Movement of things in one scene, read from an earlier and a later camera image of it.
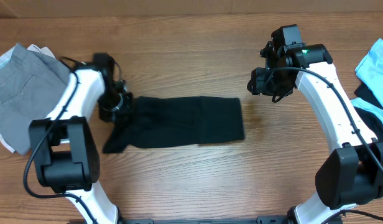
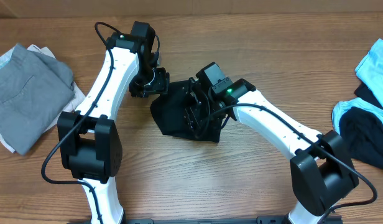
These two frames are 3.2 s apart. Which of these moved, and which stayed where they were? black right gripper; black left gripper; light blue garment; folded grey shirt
Moved: black left gripper; black right gripper
Stayed: folded grey shirt; light blue garment
